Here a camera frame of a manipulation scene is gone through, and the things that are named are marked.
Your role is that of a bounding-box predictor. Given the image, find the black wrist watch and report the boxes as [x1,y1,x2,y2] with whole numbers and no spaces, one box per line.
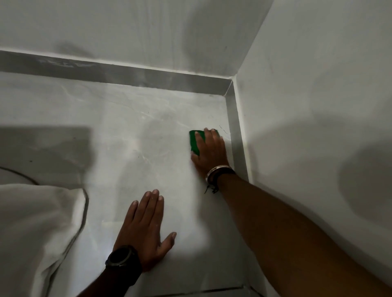
[105,245,143,287]

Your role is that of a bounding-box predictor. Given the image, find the person's left forearm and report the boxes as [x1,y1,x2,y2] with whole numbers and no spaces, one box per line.
[77,266,142,297]

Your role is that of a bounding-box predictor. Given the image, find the white cloth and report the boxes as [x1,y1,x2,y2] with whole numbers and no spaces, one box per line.
[0,183,88,297]

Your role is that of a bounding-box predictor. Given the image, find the person's right forearm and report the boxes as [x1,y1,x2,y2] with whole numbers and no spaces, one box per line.
[212,172,392,297]

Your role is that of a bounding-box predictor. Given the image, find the black thread wristband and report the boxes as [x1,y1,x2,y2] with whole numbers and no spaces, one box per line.
[204,167,236,195]

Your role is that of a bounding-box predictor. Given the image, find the long grey skirting strip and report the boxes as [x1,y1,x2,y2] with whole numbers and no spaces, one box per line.
[0,50,234,96]

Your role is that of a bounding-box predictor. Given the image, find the person's left hand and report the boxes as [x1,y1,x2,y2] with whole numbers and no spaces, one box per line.
[113,189,177,272]

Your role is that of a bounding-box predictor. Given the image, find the person's right hand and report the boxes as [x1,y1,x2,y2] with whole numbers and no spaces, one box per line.
[190,127,230,178]

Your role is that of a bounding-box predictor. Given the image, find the short grey skirting strip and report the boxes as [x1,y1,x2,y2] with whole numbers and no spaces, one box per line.
[224,80,250,182]

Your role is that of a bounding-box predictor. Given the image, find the green scrub pad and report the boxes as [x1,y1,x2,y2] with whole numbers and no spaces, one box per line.
[189,129,220,156]

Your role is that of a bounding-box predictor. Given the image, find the silver bangle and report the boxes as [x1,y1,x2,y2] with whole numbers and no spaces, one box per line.
[205,165,232,185]

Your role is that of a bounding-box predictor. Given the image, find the black cable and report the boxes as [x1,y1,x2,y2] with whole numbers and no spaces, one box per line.
[0,166,40,186]

